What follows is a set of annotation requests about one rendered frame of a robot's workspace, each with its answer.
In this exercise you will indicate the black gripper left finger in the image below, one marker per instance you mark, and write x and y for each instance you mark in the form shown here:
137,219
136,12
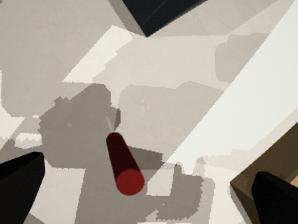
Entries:
20,179

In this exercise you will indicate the dark red peg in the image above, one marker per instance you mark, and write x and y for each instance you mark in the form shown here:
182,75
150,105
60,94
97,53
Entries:
129,178

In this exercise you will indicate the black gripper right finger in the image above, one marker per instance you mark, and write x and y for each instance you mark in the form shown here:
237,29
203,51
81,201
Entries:
275,199

